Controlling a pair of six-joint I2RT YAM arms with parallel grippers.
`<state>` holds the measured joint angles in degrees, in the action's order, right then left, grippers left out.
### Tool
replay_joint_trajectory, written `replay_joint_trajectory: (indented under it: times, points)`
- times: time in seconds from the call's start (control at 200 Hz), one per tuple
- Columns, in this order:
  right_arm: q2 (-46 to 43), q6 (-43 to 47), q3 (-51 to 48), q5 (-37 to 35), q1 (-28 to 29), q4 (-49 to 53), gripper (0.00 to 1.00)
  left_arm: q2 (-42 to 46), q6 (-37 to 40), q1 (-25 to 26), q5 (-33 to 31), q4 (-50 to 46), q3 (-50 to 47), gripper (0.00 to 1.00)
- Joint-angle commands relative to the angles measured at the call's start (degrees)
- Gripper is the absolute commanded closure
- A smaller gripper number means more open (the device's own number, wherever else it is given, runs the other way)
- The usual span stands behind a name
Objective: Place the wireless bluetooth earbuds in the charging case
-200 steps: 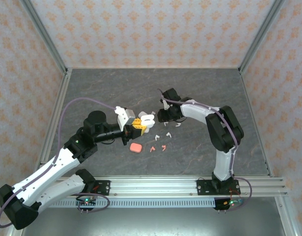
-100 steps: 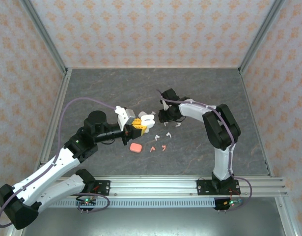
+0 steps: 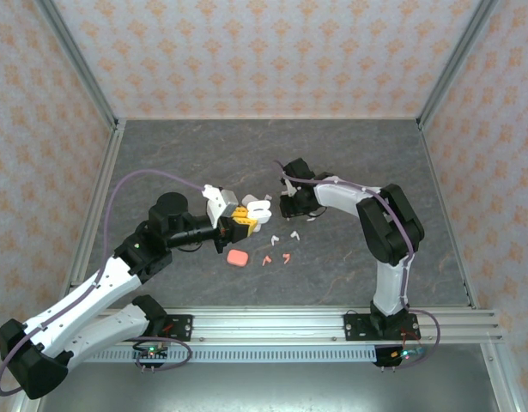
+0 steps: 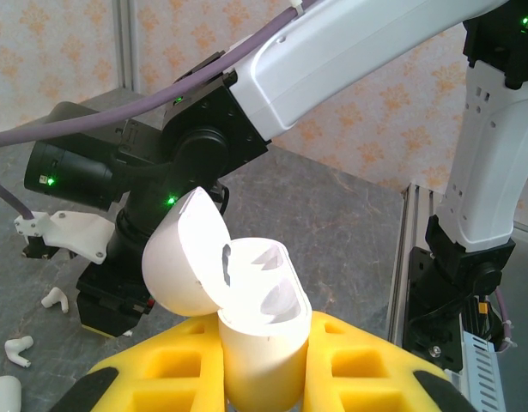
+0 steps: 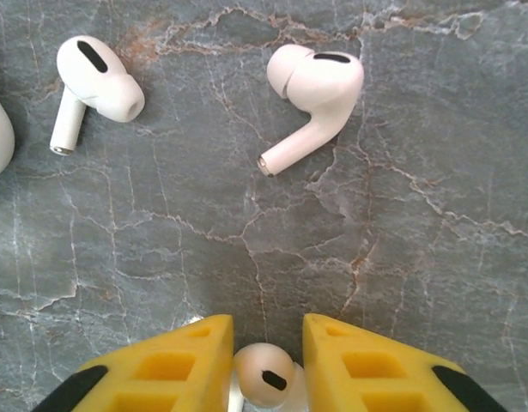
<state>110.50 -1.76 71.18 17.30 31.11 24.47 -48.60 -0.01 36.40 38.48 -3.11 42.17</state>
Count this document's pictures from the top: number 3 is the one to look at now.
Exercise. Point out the aluminium table edge rail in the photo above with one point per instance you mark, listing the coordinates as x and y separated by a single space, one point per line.
96 201
446 214

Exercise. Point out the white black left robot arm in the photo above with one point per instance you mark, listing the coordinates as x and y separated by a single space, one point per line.
74 309

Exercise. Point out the small controller circuit board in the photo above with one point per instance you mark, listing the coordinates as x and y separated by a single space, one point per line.
403 354
152 353

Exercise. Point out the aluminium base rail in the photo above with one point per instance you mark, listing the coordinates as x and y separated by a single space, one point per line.
268 326

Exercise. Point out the pink earbud charging case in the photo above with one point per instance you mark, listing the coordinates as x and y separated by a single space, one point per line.
238 258

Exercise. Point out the aluminium corner post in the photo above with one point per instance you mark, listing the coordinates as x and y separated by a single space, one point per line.
74 60
456 60

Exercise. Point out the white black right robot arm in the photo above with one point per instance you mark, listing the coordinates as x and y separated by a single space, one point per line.
392 279

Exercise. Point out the grey metal panel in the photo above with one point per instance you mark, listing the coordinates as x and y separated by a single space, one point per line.
268 386

